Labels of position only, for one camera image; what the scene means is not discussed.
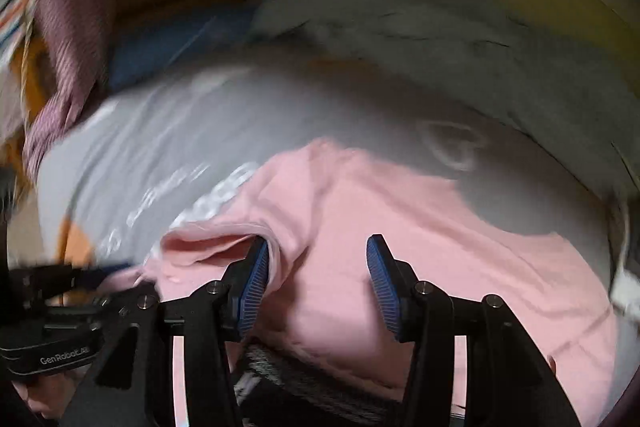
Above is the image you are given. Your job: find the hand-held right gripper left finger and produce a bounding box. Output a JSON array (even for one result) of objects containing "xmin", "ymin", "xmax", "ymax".
[{"xmin": 60, "ymin": 239, "xmax": 272, "ymax": 427}]

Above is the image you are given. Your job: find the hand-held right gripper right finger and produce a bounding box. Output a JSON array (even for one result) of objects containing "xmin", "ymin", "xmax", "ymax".
[{"xmin": 366, "ymin": 234, "xmax": 581, "ymax": 427}]

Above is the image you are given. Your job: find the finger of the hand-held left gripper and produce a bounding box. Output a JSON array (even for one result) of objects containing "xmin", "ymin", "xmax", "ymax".
[{"xmin": 10, "ymin": 259, "xmax": 133, "ymax": 297}]

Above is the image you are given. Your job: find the pink shirt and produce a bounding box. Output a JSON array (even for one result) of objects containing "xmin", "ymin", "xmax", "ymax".
[{"xmin": 107, "ymin": 139, "xmax": 621, "ymax": 427}]

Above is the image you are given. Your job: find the grey printed bedsheet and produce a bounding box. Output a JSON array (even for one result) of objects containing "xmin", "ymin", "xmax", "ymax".
[{"xmin": 37, "ymin": 62, "xmax": 621, "ymax": 427}]

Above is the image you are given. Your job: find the pink checked cloth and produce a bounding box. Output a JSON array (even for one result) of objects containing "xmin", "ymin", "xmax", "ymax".
[{"xmin": 22, "ymin": 0, "xmax": 121, "ymax": 178}]

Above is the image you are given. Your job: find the blue pillow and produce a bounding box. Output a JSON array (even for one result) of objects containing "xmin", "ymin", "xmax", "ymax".
[{"xmin": 107, "ymin": 4, "xmax": 261, "ymax": 92}]

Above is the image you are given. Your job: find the grey-green blanket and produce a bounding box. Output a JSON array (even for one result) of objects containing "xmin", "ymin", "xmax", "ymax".
[{"xmin": 250, "ymin": 0, "xmax": 640, "ymax": 192}]

